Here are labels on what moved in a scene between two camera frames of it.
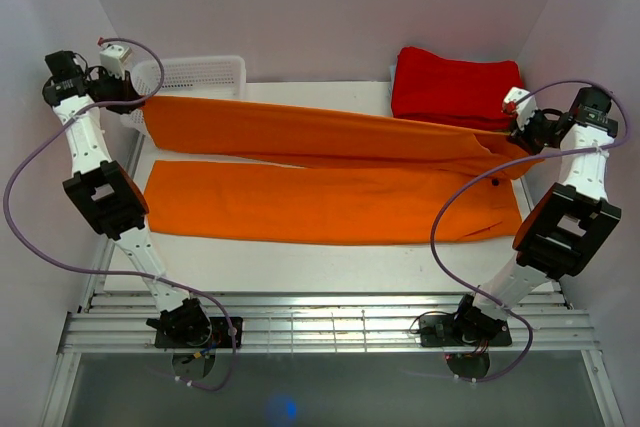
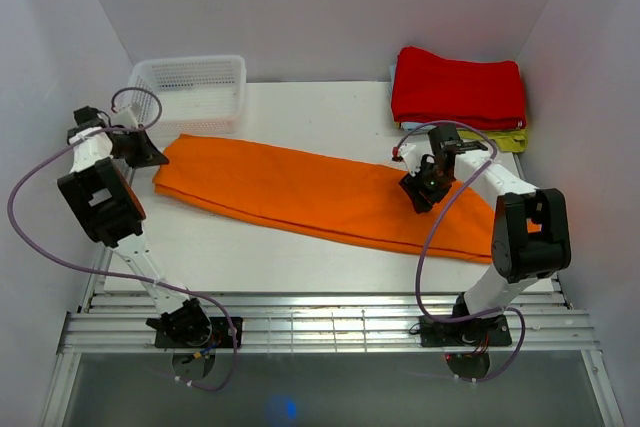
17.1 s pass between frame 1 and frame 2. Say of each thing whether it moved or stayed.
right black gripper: moved
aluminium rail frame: stayed
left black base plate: stayed
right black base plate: stayed
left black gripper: moved
